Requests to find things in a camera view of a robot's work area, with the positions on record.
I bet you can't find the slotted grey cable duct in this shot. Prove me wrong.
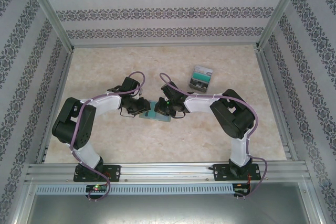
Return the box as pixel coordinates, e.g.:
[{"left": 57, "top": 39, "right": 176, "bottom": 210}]
[{"left": 35, "top": 184, "right": 234, "bottom": 195}]

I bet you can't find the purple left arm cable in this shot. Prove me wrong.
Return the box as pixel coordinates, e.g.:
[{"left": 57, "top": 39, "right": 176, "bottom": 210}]
[{"left": 68, "top": 71, "right": 147, "bottom": 201}]

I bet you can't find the aluminium side rail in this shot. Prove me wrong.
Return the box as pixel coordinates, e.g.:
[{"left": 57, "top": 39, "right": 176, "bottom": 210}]
[
  {"left": 36, "top": 49, "right": 76, "bottom": 164},
  {"left": 256, "top": 48, "right": 299, "bottom": 162}
]

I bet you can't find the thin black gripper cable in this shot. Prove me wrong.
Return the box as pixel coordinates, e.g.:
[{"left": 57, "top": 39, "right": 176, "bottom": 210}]
[
  {"left": 119, "top": 108, "right": 140, "bottom": 118},
  {"left": 170, "top": 110, "right": 189, "bottom": 119}
]

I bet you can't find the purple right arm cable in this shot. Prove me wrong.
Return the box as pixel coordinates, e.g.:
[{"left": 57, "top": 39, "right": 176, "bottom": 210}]
[{"left": 159, "top": 72, "right": 269, "bottom": 200}]

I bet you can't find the grey sheet metal panel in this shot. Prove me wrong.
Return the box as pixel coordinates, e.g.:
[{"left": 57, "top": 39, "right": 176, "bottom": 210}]
[{"left": 26, "top": 182, "right": 316, "bottom": 224}]

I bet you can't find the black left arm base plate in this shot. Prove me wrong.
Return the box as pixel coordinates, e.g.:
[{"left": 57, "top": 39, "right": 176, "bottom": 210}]
[{"left": 74, "top": 165, "right": 121, "bottom": 183}]

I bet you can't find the thin black left gripper cable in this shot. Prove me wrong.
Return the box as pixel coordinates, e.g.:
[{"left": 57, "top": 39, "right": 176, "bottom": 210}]
[{"left": 119, "top": 108, "right": 140, "bottom": 118}]

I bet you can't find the thin black right gripper cable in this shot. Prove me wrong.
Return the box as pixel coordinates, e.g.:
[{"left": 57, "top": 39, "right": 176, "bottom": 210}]
[{"left": 170, "top": 110, "right": 189, "bottom": 119}]

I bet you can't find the aluminium mounting rail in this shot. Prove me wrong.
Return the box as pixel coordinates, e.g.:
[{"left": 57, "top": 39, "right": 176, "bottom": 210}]
[{"left": 25, "top": 163, "right": 308, "bottom": 183}]

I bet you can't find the grey green card holder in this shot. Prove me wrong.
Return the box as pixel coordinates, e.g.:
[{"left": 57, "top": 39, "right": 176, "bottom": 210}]
[{"left": 138, "top": 100, "right": 173, "bottom": 123}]

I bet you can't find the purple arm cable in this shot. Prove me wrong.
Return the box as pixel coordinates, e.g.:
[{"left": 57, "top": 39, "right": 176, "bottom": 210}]
[
  {"left": 159, "top": 72, "right": 269, "bottom": 200},
  {"left": 68, "top": 71, "right": 147, "bottom": 201}
]

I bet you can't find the aluminium frame strut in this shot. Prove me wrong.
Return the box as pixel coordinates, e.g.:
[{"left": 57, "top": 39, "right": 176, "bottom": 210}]
[
  {"left": 304, "top": 179, "right": 328, "bottom": 224},
  {"left": 10, "top": 179, "right": 36, "bottom": 224}
]

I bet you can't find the aluminium frame post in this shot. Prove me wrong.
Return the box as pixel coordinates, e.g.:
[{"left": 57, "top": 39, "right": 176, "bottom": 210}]
[
  {"left": 255, "top": 0, "right": 308, "bottom": 51},
  {"left": 22, "top": 0, "right": 76, "bottom": 53}
]

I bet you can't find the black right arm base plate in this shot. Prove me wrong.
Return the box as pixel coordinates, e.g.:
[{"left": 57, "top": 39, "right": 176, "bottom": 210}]
[{"left": 213, "top": 163, "right": 261, "bottom": 182}]

